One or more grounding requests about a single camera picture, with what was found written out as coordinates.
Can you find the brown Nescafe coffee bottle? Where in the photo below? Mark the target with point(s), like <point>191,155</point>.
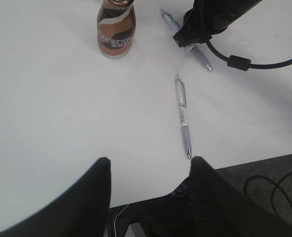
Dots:
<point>116,24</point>

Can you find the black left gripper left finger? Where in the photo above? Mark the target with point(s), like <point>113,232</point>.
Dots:
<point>81,211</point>

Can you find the blue grey click pen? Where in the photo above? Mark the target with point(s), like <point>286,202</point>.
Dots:
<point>183,41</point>

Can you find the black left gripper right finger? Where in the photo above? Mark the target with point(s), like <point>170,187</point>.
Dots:
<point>213,208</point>

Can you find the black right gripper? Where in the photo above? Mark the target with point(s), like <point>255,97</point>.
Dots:
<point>212,17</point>

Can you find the white grey click pen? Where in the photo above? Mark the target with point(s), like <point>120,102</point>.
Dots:
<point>181,98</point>

